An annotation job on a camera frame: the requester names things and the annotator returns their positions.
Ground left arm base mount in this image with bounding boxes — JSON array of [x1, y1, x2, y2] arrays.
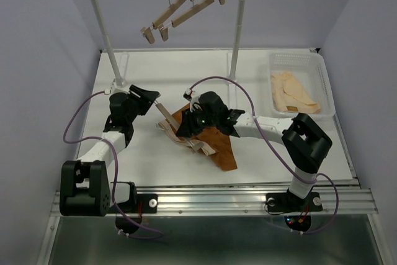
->
[[108, 182, 164, 240]]

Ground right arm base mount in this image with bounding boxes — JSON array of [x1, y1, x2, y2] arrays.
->
[[264, 191, 323, 232]]

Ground cream underwear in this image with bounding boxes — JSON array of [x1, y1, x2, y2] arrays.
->
[[270, 71, 321, 114]]

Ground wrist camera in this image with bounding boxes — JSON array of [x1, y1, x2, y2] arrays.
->
[[110, 79, 127, 92], [183, 88, 202, 112]]

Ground brown underwear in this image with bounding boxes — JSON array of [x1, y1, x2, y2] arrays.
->
[[156, 104, 238, 171]]

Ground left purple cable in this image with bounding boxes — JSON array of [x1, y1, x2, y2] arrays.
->
[[63, 90, 165, 240]]

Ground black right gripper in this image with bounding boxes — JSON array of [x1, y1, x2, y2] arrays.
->
[[174, 106, 218, 138]]

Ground aluminium rail frame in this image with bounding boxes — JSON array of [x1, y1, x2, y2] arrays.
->
[[37, 181, 394, 264]]

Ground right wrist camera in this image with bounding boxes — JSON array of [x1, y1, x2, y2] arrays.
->
[[183, 88, 202, 112]]

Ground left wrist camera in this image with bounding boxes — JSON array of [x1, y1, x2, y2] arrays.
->
[[110, 79, 127, 92]]

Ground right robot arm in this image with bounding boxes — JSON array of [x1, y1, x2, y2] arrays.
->
[[176, 89, 332, 209]]

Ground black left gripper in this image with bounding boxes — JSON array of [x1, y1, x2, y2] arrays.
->
[[125, 84, 158, 123]]

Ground wooden clip hanger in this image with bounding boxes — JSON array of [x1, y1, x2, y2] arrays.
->
[[155, 101, 203, 151], [166, 0, 226, 28], [140, 0, 195, 45]]

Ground white plastic laundry basket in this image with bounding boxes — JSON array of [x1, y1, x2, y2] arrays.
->
[[268, 51, 335, 119]]

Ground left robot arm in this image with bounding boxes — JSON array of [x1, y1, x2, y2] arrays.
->
[[60, 85, 160, 216]]

